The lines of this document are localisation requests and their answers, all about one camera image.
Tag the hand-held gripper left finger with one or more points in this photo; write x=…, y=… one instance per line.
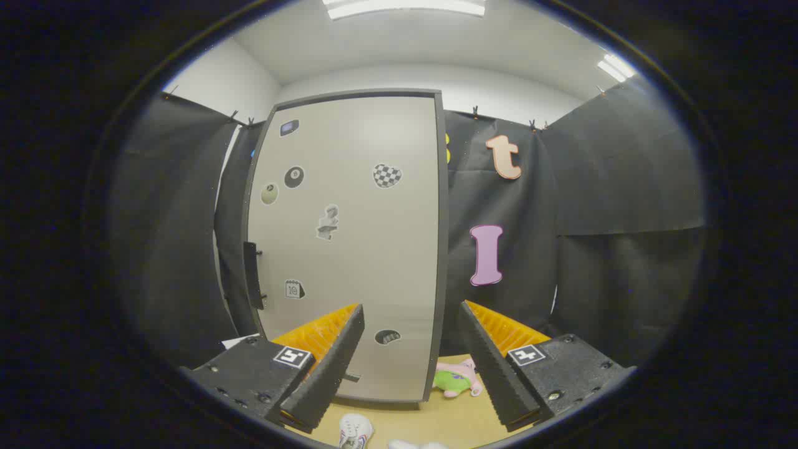
x=330, y=368

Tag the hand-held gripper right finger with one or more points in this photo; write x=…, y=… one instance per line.
x=492, y=368

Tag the white canvas shoe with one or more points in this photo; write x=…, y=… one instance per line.
x=355, y=429

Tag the beige shoe cabinet door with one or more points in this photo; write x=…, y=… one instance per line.
x=361, y=249

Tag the grey shoe cabinet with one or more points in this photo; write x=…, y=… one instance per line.
x=444, y=249

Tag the pink green plush toy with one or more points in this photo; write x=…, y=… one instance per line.
x=455, y=380

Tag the black backdrop cloth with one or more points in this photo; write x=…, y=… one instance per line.
x=623, y=187

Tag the row of black cloth clips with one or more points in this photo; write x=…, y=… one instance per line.
x=475, y=113

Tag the small ceiling light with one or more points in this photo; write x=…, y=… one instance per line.
x=616, y=67

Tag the long ceiling light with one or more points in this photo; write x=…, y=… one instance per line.
x=405, y=7

